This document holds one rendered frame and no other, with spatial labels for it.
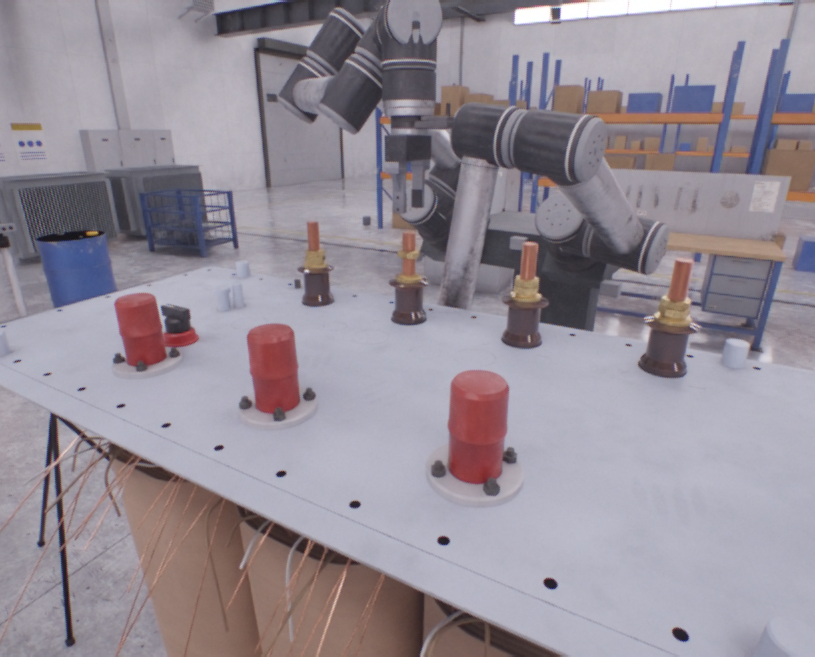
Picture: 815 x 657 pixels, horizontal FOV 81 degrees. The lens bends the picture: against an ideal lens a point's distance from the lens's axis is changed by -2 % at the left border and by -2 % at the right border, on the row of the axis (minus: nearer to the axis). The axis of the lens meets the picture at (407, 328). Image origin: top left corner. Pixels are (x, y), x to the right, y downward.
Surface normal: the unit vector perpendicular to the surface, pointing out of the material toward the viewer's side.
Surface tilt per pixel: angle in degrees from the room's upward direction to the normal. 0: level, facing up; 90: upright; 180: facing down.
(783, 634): 0
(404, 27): 90
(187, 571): 90
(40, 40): 90
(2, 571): 0
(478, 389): 4
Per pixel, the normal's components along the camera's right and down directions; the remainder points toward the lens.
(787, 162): -0.51, 0.32
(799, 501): 0.00, -0.93
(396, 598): 0.58, 0.30
